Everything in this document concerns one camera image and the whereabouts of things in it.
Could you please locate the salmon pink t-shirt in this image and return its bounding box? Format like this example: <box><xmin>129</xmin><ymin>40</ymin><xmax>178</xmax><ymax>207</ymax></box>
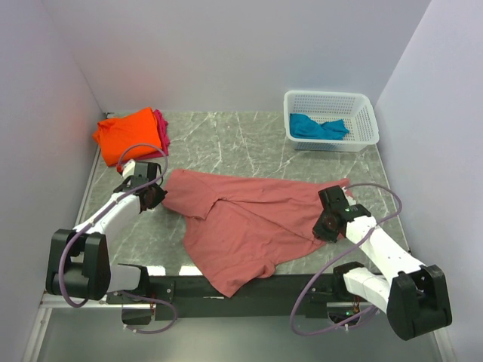
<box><xmin>162</xmin><ymin>169</ymin><xmax>350</xmax><ymax>298</ymax></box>

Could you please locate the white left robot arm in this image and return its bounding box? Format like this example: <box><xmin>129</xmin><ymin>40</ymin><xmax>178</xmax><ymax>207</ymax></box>
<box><xmin>45</xmin><ymin>160</ymin><xmax>167</xmax><ymax>308</ymax></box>

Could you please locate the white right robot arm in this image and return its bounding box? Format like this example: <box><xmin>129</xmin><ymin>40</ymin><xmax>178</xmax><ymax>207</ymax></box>
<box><xmin>312</xmin><ymin>186</ymin><xmax>452</xmax><ymax>340</ymax></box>

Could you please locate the folded orange t-shirt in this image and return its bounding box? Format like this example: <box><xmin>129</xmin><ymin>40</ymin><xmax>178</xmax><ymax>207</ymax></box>
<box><xmin>92</xmin><ymin>107</ymin><xmax>161</xmax><ymax>167</ymax></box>

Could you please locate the folded magenta t-shirt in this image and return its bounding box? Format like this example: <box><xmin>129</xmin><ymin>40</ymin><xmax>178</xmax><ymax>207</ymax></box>
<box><xmin>140</xmin><ymin>109</ymin><xmax>171</xmax><ymax>160</ymax></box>

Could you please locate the blue t-shirt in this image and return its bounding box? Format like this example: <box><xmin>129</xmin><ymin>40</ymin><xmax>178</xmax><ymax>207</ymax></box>
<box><xmin>289</xmin><ymin>113</ymin><xmax>349</xmax><ymax>140</ymax></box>

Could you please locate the white plastic basket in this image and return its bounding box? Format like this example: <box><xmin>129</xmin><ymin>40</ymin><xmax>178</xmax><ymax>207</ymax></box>
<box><xmin>283</xmin><ymin>90</ymin><xmax>380</xmax><ymax>152</ymax></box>

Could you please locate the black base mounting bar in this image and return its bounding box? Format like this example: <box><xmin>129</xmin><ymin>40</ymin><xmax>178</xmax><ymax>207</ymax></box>
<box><xmin>105</xmin><ymin>274</ymin><xmax>377</xmax><ymax>321</ymax></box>

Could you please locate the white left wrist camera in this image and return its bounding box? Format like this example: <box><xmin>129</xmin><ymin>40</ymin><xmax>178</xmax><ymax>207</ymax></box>
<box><xmin>116</xmin><ymin>159</ymin><xmax>136</xmax><ymax>178</ymax></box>

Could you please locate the aluminium frame rail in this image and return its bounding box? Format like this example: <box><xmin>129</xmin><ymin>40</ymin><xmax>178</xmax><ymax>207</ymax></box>
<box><xmin>24</xmin><ymin>295</ymin><xmax>456</xmax><ymax>361</ymax></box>

